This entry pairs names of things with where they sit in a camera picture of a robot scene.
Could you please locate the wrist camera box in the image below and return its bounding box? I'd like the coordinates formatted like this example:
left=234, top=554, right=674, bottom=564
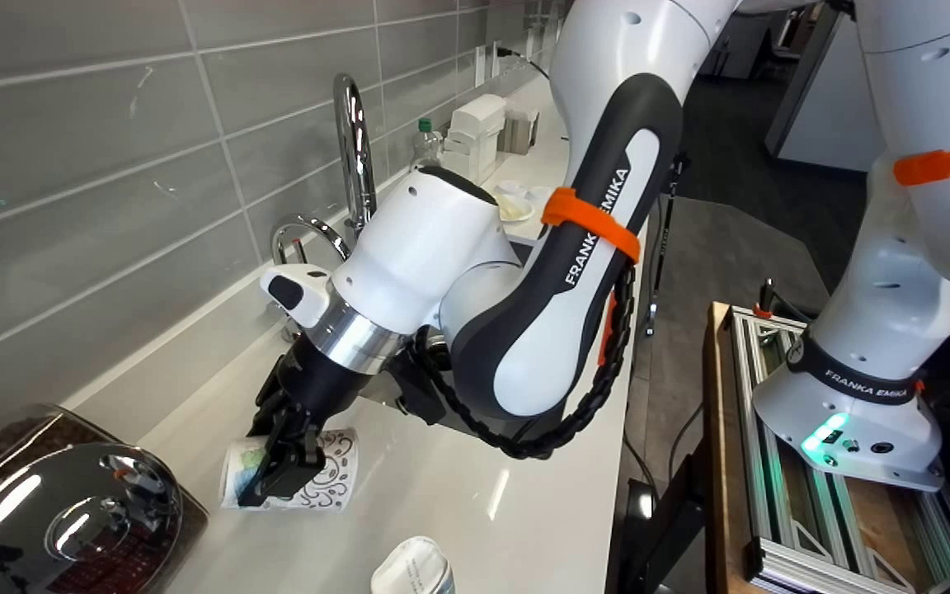
left=256, top=261, right=335, bottom=333

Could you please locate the orange strip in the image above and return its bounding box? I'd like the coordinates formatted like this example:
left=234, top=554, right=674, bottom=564
left=593, top=287, right=627, bottom=373

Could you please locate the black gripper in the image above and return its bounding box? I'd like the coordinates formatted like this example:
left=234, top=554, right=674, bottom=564
left=245, top=333, right=375, bottom=510

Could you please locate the aluminium base frame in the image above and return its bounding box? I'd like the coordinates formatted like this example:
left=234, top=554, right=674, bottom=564
left=728, top=303, right=950, bottom=594

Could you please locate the tall chrome faucet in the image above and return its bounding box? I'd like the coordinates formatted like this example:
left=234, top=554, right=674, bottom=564
left=331, top=68, right=383, bottom=240

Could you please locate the bottle with green cap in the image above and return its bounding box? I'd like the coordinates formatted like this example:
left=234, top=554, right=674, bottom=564
left=415, top=112, right=452, bottom=173

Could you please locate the white cabinet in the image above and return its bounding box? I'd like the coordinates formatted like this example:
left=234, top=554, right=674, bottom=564
left=764, top=10, right=886, bottom=175

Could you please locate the black camera stand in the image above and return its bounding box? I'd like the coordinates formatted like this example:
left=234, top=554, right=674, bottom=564
left=605, top=139, right=721, bottom=594

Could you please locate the white translucent container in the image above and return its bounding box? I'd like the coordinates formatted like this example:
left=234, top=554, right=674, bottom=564
left=438, top=94, right=510, bottom=184

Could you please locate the paper cup with brown swirls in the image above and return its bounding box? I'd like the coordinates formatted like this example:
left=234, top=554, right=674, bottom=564
left=371, top=535, right=458, bottom=594
left=218, top=426, right=365, bottom=519

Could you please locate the white plate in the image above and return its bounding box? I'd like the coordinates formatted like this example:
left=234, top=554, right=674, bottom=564
left=488, top=177, right=550, bottom=246

